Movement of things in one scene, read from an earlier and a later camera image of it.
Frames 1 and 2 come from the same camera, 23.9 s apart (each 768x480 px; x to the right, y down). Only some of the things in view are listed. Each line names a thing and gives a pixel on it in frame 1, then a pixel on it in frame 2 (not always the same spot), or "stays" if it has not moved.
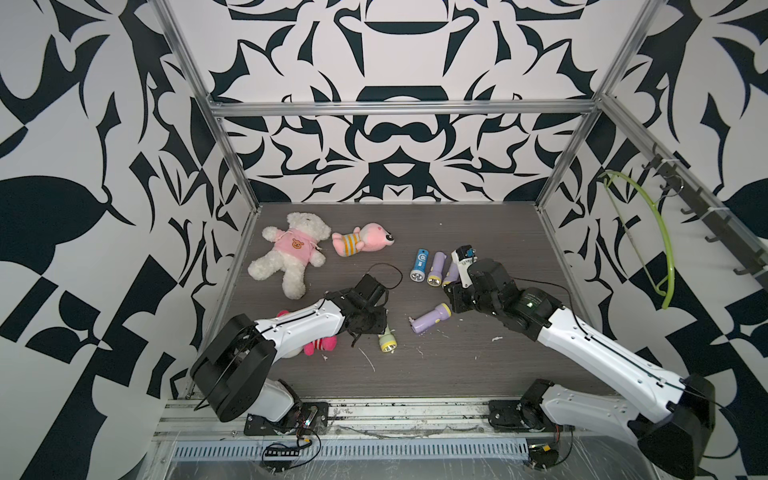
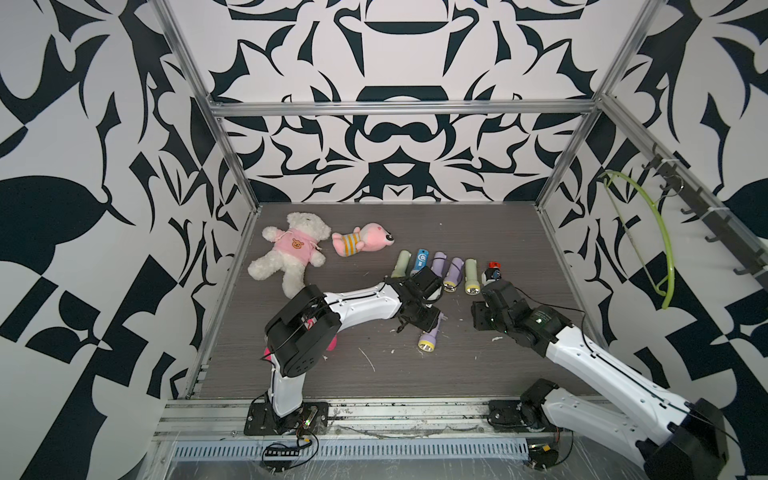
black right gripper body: (463, 298) to (483, 319)
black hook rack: (737, 244) stays
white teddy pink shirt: (295, 246) stays
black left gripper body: (375, 321) to (424, 316)
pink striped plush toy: (372, 237) stays
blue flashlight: (421, 264) stays
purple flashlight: (434, 277) stays
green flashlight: (387, 341) to (402, 264)
